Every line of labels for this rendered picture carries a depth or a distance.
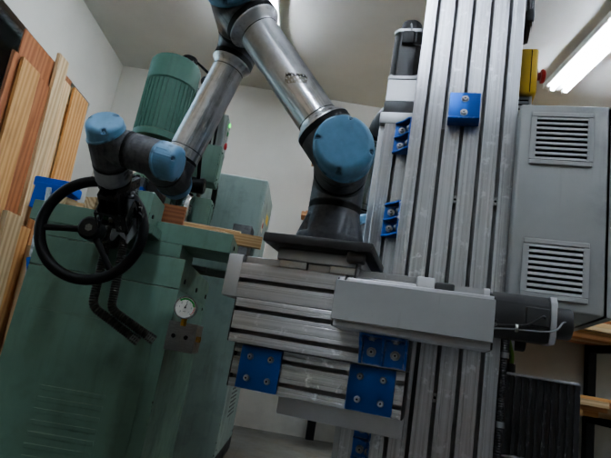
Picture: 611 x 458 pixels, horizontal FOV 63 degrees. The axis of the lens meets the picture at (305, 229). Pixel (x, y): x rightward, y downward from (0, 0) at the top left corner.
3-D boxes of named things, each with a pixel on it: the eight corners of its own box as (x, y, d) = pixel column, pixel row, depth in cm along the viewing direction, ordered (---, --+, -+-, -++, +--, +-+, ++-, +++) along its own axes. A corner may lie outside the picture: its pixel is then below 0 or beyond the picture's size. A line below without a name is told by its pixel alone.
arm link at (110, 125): (114, 137, 94) (73, 124, 94) (121, 181, 102) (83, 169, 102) (135, 115, 99) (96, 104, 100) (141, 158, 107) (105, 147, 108)
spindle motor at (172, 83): (124, 129, 163) (146, 46, 170) (137, 150, 180) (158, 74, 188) (176, 139, 163) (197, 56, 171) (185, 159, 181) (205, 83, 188)
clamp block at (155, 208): (96, 213, 139) (105, 183, 141) (111, 224, 152) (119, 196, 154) (149, 223, 139) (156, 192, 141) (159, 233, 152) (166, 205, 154)
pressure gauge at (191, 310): (169, 323, 136) (176, 293, 138) (172, 323, 140) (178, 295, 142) (192, 327, 136) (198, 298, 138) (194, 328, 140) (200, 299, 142)
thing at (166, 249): (44, 233, 146) (47, 221, 147) (72, 247, 166) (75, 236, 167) (179, 258, 147) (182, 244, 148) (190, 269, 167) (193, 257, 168)
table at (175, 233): (11, 208, 138) (17, 188, 139) (57, 233, 167) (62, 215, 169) (227, 247, 139) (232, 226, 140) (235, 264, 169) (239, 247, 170)
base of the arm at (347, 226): (366, 261, 113) (372, 219, 116) (357, 244, 99) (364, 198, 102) (303, 253, 117) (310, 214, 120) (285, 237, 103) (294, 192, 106)
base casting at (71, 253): (26, 263, 144) (35, 232, 146) (95, 285, 200) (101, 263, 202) (180, 289, 145) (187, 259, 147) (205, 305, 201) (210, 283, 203)
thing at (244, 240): (89, 217, 164) (92, 206, 164) (91, 219, 165) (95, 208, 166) (260, 248, 165) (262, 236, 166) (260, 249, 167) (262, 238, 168)
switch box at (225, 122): (205, 147, 201) (214, 112, 205) (209, 156, 211) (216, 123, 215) (221, 150, 201) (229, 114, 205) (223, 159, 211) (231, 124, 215)
